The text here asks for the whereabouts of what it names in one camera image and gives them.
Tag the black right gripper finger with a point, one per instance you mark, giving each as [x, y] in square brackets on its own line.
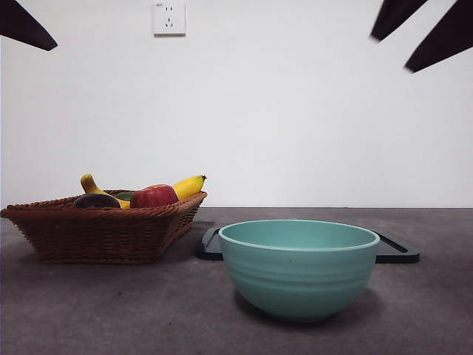
[447, 40]
[397, 16]

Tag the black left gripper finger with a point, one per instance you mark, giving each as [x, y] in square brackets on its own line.
[22, 26]

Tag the dark red plum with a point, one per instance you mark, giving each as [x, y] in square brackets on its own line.
[96, 201]

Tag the white wall socket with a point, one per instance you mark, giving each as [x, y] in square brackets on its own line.
[169, 18]

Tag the yellow banana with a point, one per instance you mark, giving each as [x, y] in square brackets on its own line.
[188, 186]

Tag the red apple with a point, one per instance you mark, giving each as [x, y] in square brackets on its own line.
[155, 196]

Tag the green avocado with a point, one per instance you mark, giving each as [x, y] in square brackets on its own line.
[125, 195]

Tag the black tray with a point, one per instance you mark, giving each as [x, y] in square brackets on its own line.
[395, 255]

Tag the brown wicker basket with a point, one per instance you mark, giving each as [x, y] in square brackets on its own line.
[96, 236]

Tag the teal bowl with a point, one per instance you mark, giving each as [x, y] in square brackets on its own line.
[299, 281]

